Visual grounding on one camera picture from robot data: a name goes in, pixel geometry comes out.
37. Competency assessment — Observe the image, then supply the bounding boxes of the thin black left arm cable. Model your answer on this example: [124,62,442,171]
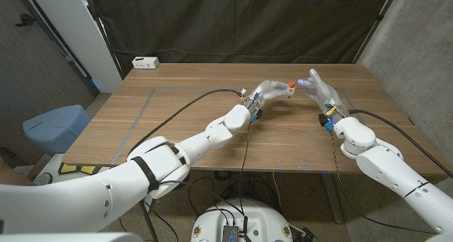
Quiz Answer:
[157,121,252,217]

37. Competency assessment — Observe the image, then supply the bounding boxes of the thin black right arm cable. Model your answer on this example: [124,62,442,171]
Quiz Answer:
[328,130,440,235]

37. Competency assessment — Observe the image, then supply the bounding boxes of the white floor base plate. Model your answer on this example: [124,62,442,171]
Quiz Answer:
[33,153,110,186]

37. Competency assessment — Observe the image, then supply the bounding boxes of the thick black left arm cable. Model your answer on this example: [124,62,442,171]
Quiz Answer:
[126,88,246,158]

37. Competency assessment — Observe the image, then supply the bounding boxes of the white cabinet panel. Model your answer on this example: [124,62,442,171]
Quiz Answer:
[26,0,123,93]

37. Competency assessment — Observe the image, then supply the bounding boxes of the blue padded stool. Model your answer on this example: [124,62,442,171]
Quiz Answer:
[22,104,92,156]

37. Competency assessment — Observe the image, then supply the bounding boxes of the black door handle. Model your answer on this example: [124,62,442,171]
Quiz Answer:
[14,13,36,27]

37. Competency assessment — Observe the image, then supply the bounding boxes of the black backdrop stand pole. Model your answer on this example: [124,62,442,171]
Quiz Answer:
[352,0,403,64]
[80,0,125,79]

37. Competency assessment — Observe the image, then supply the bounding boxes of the grey sneaker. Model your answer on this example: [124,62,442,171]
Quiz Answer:
[33,172,54,186]

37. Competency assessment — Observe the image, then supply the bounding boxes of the small grey electronics box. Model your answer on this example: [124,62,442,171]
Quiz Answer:
[222,224,241,242]

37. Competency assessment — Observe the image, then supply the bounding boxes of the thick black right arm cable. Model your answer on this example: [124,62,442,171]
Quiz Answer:
[348,109,453,179]

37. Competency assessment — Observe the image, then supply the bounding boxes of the black backdrop curtain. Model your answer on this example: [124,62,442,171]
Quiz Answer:
[86,0,401,76]

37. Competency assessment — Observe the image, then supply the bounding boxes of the white robot torso base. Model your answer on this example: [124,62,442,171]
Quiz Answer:
[190,198,294,242]

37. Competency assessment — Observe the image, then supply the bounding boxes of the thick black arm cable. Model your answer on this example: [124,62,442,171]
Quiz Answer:
[126,88,246,158]
[348,109,453,179]

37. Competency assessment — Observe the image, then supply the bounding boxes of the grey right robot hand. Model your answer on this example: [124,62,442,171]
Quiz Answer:
[297,68,351,122]

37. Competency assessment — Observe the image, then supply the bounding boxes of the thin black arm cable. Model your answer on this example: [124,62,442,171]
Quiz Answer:
[157,121,252,217]
[328,130,440,235]

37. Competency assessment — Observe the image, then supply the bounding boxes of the grey table leg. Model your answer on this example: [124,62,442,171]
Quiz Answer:
[321,173,345,224]

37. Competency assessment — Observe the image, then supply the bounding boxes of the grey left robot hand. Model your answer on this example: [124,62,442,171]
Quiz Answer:
[243,79,296,112]

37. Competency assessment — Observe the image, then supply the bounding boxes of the white power strip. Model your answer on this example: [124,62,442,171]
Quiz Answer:
[131,56,160,70]

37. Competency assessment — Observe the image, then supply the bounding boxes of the white floor cable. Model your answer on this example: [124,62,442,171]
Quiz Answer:
[271,171,283,210]

